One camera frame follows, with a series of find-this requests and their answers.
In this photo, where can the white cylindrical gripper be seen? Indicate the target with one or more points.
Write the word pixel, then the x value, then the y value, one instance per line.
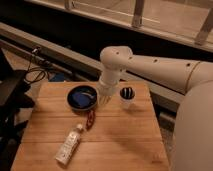
pixel 105 90

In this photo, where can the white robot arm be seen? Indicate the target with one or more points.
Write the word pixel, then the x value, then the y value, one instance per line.
pixel 193 132

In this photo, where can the clear cup with dark object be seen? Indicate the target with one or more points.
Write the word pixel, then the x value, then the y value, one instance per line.
pixel 127 95

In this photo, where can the red brown small object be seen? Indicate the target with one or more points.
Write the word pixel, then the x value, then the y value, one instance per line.
pixel 90 119

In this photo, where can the dark blue round bowl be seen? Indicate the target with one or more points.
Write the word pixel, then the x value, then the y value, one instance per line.
pixel 82 97

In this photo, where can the blue object on floor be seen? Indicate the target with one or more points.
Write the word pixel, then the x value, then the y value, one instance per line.
pixel 58 78

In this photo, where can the clear plastic bottle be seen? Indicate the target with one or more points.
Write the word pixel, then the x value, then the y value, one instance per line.
pixel 67 148

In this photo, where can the black chair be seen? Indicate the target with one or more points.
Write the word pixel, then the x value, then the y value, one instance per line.
pixel 13 97

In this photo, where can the metal window railing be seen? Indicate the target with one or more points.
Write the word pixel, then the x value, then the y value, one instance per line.
pixel 191 19

